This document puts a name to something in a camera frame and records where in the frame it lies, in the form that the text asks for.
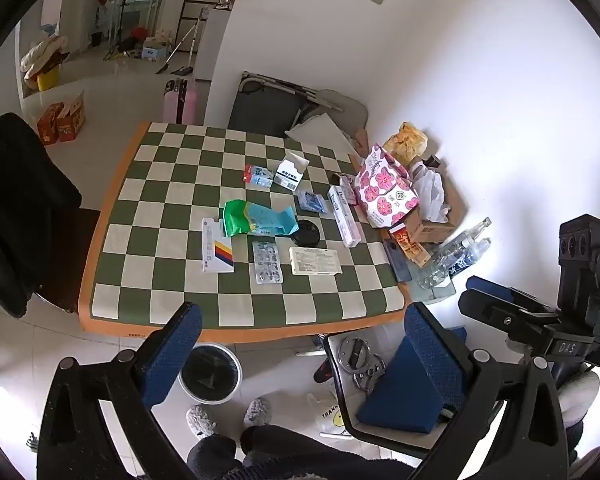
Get brown cardboard box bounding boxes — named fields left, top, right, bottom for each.
left=405, top=175, right=466, bottom=244

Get black office chair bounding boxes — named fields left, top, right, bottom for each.
left=0, top=112, right=83, bottom=318

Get dark wooden chair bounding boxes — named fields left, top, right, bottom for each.
left=40, top=207, right=101, bottom=313

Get white printed flat box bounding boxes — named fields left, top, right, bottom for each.
left=288, top=246, right=343, bottom=276

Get person's own legs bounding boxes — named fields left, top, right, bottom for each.
left=187, top=425, right=421, bottom=480

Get black round lid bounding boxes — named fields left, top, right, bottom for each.
left=291, top=220, right=322, bottom=248

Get teal plastic bag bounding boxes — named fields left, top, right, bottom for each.
left=245, top=203, right=299, bottom=237

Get green plastic bag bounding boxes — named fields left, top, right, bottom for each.
left=222, top=200, right=253, bottom=237

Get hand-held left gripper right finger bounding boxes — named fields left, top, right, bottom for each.
left=404, top=302, right=571, bottom=480

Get white chair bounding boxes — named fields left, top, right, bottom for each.
left=322, top=327, right=468, bottom=453

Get grey folding bed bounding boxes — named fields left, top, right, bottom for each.
left=227, top=71, right=321, bottom=138

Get clear blister pack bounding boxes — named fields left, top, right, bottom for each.
left=251, top=241, right=284, bottom=285

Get long white box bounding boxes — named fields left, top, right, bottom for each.
left=327, top=185, right=362, bottom=248

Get grey folded chair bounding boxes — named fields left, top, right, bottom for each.
left=300, top=89, right=370, bottom=133

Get beige bedding pile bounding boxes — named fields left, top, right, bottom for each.
left=20, top=35, right=71, bottom=83

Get dustpan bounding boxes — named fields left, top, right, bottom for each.
left=172, top=20, right=199, bottom=78

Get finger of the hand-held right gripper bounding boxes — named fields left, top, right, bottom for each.
left=457, top=289, right=552, bottom=334
left=465, top=275, right=563, bottom=313

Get pink suitcase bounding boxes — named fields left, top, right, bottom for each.
left=162, top=78, right=199, bottom=125

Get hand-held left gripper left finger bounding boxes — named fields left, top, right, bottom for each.
left=36, top=301, right=203, bottom=480

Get red gift box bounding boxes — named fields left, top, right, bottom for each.
left=36, top=102, right=65, bottom=146
left=55, top=91, right=87, bottom=142

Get yellow bin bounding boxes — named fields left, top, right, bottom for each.
left=36, top=66, right=61, bottom=92

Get red orange box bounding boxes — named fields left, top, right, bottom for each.
left=389, top=225, right=431, bottom=267

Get white board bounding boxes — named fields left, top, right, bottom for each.
left=285, top=114, right=361, bottom=158

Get white smiley plastic bag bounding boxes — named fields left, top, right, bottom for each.
left=307, top=392, right=353, bottom=441

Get yellow snack bag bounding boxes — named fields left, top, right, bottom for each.
left=383, top=121, right=427, bottom=166

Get clear glass bottle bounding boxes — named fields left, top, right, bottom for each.
left=432, top=216, right=492, bottom=271

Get white cabinet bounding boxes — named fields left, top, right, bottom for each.
left=192, top=5, right=228, bottom=83

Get white waste bin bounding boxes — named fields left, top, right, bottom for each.
left=178, top=342, right=243, bottom=406

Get silver metal bracket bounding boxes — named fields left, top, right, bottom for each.
left=337, top=337, right=386, bottom=391

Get dark blue notebook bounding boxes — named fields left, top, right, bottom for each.
left=382, top=240, right=413, bottom=282

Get light blue wrapper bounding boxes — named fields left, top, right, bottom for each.
left=296, top=191, right=331, bottom=215

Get grey fuzzy slipper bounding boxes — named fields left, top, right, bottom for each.
left=243, top=397, right=273, bottom=428
left=186, top=405, right=217, bottom=441

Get orange wooden table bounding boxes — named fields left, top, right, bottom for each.
left=76, top=121, right=413, bottom=345

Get red and white packet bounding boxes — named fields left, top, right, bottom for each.
left=331, top=172, right=359, bottom=206

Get broom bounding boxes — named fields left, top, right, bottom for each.
left=155, top=7, right=206, bottom=76

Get red and blue milk carton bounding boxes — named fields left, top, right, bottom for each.
left=244, top=165, right=275, bottom=189

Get pink floral gift bag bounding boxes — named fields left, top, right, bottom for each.
left=355, top=143, right=421, bottom=229

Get black tripod stand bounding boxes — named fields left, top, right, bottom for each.
left=102, top=0, right=146, bottom=61

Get white box with colour stripes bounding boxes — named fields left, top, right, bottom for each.
left=201, top=217, right=236, bottom=273

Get white open cardboard box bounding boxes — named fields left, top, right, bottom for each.
left=272, top=151, right=311, bottom=192

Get plastic bottle with blue label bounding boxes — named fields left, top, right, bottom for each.
left=420, top=239, right=492, bottom=291

